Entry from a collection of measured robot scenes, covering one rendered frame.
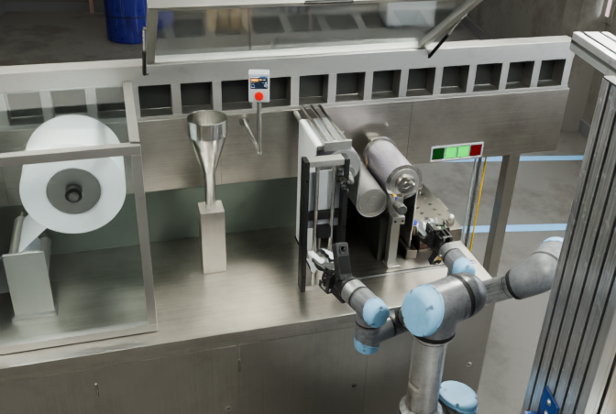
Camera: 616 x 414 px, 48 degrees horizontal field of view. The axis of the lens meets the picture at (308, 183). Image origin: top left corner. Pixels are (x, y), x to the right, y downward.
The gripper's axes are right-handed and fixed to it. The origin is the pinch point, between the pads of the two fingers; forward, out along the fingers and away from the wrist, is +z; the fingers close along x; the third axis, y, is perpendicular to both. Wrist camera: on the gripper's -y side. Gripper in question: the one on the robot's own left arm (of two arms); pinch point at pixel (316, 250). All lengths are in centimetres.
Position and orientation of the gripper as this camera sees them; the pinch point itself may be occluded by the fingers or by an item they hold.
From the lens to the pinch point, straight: 222.6
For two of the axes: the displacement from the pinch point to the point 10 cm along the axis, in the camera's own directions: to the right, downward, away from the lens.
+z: -5.2, -4.2, 7.5
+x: 8.4, -1.0, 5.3
